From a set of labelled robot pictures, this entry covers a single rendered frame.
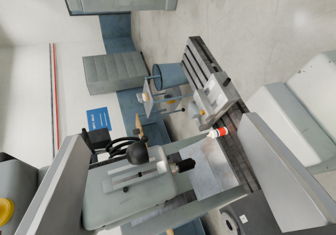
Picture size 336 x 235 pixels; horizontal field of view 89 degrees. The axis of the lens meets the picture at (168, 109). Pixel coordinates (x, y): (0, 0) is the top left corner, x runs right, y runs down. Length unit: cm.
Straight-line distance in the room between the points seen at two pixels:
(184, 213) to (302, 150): 69
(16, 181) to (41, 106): 591
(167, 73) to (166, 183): 235
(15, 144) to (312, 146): 606
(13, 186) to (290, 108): 92
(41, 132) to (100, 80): 216
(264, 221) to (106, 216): 55
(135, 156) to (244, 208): 46
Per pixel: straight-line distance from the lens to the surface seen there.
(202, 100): 85
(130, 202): 64
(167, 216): 112
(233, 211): 77
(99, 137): 103
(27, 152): 590
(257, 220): 80
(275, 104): 80
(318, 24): 171
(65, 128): 582
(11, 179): 61
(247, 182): 96
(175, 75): 291
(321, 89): 84
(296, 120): 80
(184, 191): 114
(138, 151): 52
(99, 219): 65
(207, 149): 115
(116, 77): 570
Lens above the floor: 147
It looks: 18 degrees down
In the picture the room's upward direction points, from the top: 103 degrees counter-clockwise
